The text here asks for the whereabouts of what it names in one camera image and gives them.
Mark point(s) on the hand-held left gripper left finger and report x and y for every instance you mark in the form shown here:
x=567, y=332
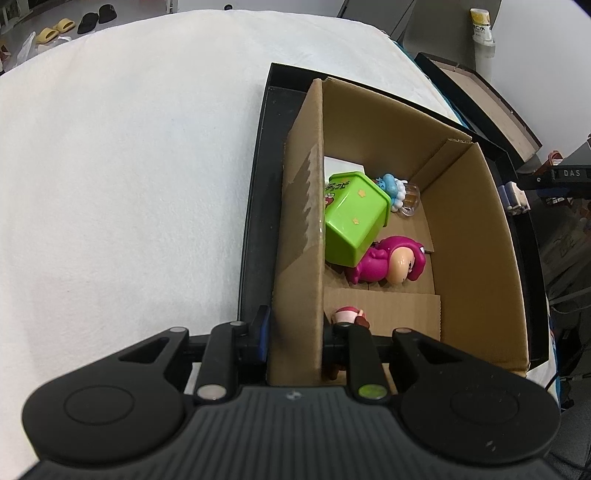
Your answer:
x=263, y=334

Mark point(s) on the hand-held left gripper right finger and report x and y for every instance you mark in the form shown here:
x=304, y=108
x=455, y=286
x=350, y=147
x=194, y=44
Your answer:
x=333, y=340

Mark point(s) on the small pink-capped toy figure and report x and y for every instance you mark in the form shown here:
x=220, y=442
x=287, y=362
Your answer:
x=348, y=316

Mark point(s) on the magenta toy figure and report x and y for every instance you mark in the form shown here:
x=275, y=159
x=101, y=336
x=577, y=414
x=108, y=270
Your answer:
x=392, y=261

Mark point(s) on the black tray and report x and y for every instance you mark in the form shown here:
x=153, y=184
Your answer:
x=258, y=221

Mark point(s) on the brown cardboard box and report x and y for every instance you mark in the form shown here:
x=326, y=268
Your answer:
x=480, y=258

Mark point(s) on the green toy box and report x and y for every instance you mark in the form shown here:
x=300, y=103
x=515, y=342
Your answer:
x=355, y=217

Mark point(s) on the clear plastic toy capsule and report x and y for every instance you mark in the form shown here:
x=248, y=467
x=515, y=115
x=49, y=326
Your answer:
x=410, y=201

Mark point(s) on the blue cloud toy figure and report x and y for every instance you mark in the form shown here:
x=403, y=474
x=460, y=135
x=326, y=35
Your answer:
x=390, y=187

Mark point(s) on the black box lid brown inside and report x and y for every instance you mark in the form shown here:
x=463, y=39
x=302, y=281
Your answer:
x=485, y=97

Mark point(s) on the yellow-capped white bottle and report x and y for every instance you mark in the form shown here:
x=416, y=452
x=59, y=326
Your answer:
x=482, y=32

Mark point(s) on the small white box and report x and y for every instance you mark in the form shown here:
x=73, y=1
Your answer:
x=341, y=166

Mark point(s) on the black slipper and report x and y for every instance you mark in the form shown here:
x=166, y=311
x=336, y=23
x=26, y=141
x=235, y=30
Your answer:
x=107, y=11
x=87, y=23

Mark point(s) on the yellow slipper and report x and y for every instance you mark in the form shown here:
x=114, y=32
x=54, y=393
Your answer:
x=63, y=26
x=46, y=35

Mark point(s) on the white plastic bag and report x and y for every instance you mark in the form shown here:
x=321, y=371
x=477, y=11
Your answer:
x=25, y=46

